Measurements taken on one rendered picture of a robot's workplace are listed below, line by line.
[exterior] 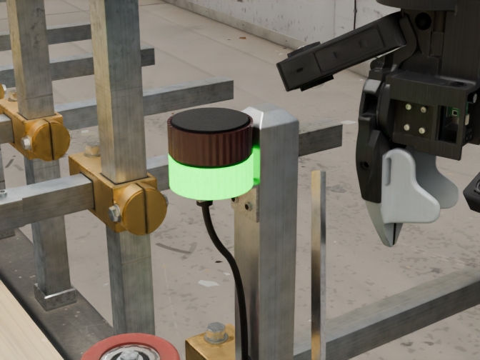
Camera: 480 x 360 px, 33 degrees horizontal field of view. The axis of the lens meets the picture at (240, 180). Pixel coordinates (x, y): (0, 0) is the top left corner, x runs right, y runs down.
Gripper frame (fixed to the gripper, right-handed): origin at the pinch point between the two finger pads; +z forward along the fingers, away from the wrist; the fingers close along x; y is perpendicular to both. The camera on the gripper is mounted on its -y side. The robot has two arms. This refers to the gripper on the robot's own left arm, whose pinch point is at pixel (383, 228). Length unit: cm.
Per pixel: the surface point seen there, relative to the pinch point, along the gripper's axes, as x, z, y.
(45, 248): 6, 20, -51
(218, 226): 155, 99, -140
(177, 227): 146, 99, -151
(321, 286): -3.3, 5.1, -3.7
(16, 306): -16.6, 9.0, -27.4
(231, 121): -13.0, -11.6, -5.7
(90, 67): 36, 5, -72
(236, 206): -10.6, -4.0, -7.1
